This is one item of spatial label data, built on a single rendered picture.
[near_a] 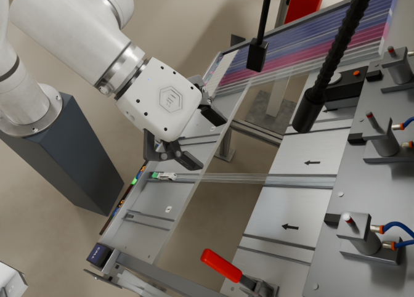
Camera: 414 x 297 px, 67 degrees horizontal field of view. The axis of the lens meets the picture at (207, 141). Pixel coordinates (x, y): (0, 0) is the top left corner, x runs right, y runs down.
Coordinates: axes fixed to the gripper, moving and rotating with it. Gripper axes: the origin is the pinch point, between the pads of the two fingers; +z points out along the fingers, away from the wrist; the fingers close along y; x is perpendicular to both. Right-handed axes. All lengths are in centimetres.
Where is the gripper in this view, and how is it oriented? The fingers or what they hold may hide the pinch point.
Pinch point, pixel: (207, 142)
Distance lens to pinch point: 51.2
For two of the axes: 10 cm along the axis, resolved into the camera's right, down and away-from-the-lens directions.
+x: -5.4, 1.8, 8.2
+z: 7.2, 6.0, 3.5
